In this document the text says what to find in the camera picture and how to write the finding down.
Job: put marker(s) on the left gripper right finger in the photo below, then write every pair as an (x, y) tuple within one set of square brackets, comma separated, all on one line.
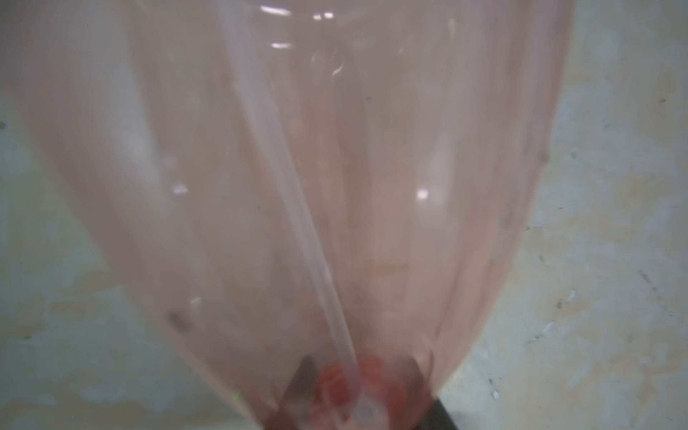
[(423, 409)]

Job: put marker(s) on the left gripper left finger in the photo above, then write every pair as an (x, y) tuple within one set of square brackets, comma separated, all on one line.
[(294, 406)]

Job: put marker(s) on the pink spray bottle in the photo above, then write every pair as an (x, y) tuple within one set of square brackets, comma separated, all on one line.
[(275, 179)]

